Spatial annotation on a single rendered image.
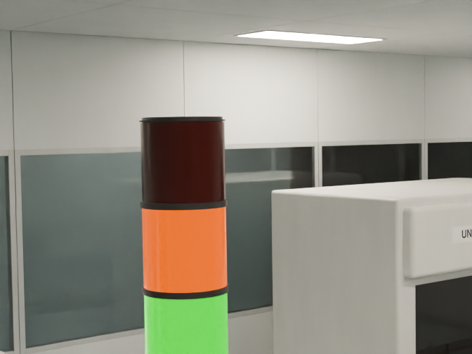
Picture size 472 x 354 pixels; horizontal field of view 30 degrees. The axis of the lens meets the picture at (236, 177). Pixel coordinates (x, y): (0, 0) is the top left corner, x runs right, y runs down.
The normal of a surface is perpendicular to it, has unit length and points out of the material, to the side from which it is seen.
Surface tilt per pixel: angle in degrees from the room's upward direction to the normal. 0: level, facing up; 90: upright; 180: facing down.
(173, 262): 90
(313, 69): 90
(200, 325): 90
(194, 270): 90
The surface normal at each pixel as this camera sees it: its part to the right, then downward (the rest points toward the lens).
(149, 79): 0.61, 0.04
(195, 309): 0.25, 0.04
